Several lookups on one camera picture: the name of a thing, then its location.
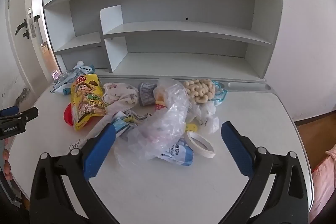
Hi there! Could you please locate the grey white desk hutch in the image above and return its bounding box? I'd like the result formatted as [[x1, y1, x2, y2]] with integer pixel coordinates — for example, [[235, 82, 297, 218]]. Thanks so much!
[[42, 0, 284, 80]]

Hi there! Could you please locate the white plastic bag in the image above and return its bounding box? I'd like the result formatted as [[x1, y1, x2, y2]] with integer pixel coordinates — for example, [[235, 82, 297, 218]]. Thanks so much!
[[188, 102, 220, 135]]

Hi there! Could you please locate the yellow snack packet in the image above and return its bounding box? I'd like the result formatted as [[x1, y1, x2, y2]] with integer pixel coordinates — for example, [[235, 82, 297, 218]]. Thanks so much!
[[70, 73, 107, 132]]

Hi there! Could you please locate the blue white tissue packet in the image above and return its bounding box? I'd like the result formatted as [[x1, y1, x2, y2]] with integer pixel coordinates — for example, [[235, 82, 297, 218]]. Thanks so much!
[[51, 68, 88, 96]]

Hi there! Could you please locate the grey paper cup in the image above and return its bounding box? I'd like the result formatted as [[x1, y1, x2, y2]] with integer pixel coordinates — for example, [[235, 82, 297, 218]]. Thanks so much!
[[138, 82, 158, 107]]

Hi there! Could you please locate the white patterned cloth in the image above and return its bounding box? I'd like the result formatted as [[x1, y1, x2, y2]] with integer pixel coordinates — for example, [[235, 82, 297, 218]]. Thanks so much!
[[102, 82, 139, 115]]

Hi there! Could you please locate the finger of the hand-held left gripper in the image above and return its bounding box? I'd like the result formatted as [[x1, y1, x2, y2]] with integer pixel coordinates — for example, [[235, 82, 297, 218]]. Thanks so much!
[[0, 106, 20, 117], [0, 107, 39, 126]]

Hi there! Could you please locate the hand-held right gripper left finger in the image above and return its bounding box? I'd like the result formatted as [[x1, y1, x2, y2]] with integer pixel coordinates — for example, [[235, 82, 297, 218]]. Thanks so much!
[[30, 123, 118, 224]]

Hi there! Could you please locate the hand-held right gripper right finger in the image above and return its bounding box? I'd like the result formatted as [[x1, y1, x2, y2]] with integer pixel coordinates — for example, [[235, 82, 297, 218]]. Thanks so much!
[[220, 121, 309, 224]]

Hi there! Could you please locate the blue white wrapper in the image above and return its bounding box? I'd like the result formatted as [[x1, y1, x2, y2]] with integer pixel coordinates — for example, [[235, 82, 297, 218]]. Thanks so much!
[[110, 111, 148, 138]]

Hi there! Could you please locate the white door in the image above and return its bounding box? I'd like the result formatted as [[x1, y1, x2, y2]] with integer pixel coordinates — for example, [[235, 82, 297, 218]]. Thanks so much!
[[5, 0, 60, 94]]

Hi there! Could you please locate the pink bed sheet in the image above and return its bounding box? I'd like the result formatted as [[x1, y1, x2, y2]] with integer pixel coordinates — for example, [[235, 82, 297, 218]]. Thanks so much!
[[308, 144, 336, 223]]

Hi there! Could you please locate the blue white pouch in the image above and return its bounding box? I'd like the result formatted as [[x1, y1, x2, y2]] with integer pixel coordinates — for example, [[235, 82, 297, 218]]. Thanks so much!
[[157, 139, 194, 167]]

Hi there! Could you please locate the black door handle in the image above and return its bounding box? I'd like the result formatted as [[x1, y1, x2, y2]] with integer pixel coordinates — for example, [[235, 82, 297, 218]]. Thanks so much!
[[14, 19, 29, 39]]

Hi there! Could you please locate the clear plastic bag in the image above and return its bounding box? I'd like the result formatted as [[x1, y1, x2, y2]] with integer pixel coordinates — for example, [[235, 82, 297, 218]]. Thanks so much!
[[114, 77, 195, 168]]

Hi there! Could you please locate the red plastic lid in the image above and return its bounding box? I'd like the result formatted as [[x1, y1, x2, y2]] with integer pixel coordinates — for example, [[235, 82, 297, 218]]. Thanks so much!
[[64, 103, 75, 125]]

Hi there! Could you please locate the person's left hand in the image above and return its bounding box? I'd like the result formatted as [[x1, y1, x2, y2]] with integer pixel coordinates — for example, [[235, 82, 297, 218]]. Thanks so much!
[[1, 148, 13, 181]]

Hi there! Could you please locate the white plush toy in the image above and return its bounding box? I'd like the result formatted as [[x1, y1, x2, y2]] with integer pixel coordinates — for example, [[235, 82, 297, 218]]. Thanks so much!
[[72, 61, 95, 74]]

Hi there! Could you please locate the white tape roll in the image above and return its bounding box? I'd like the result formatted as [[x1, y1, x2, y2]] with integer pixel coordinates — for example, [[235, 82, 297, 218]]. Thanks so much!
[[184, 131, 216, 159]]

